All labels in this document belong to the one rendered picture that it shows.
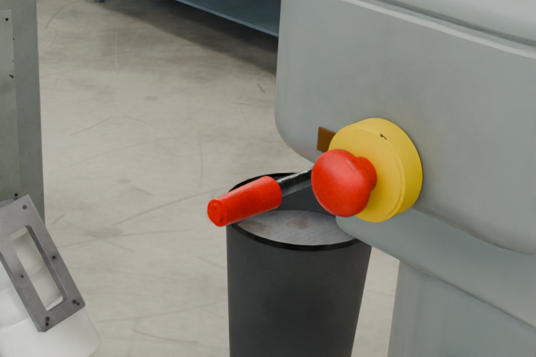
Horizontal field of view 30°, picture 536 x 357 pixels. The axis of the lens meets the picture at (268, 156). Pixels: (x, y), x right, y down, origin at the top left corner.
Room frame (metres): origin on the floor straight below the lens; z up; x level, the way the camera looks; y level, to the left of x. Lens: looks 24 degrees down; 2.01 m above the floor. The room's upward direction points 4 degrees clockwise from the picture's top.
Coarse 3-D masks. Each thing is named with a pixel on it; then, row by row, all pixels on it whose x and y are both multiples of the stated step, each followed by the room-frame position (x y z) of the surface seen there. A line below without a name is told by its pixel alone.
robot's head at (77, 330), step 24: (24, 240) 0.59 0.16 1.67; (0, 264) 0.58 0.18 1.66; (24, 264) 0.58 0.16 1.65; (0, 288) 0.57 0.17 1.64; (48, 288) 0.58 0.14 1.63; (0, 312) 0.57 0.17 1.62; (24, 312) 0.57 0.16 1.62; (0, 336) 0.56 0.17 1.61; (24, 336) 0.56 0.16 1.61; (48, 336) 0.56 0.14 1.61; (72, 336) 0.57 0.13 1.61; (96, 336) 0.59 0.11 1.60
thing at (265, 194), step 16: (288, 176) 0.64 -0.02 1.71; (304, 176) 0.64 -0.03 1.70; (240, 192) 0.60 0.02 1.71; (256, 192) 0.60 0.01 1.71; (272, 192) 0.61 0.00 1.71; (288, 192) 0.63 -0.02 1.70; (208, 208) 0.59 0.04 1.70; (224, 208) 0.58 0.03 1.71; (240, 208) 0.59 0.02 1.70; (256, 208) 0.60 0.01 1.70; (272, 208) 0.61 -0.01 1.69; (224, 224) 0.58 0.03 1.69
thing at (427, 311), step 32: (416, 288) 0.68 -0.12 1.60; (448, 288) 0.66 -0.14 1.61; (416, 320) 0.67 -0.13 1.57; (448, 320) 0.65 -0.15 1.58; (480, 320) 0.63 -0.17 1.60; (512, 320) 0.62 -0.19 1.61; (416, 352) 0.67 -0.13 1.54; (448, 352) 0.65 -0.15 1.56; (480, 352) 0.63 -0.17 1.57; (512, 352) 0.61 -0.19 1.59
